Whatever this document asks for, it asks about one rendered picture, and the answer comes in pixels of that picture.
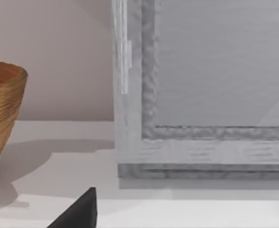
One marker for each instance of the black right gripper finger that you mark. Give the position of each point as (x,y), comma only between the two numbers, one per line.
(82,212)

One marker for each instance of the grey cabinet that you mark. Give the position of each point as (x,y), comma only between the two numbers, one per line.
(127,118)

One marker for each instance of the brown wooden bowl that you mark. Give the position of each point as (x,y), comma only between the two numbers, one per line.
(1,111)

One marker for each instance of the grey cabinet door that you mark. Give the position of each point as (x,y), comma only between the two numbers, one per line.
(224,71)

